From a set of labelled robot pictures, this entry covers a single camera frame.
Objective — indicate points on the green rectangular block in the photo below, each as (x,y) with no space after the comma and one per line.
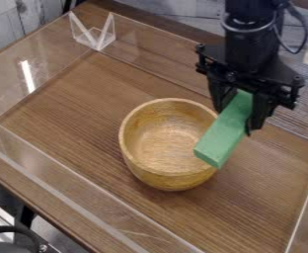
(225,132)

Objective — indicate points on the brown wooden bowl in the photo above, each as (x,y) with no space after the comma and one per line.
(157,135)

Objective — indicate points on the black table leg bracket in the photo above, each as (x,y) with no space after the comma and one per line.
(26,238)

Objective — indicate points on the clear acrylic barrier wall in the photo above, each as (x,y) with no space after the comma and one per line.
(65,95)

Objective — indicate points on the clear acrylic corner bracket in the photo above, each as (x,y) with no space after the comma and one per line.
(95,38)

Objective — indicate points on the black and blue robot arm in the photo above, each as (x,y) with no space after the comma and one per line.
(260,10)

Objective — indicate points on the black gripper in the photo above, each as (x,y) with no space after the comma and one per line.
(244,63)

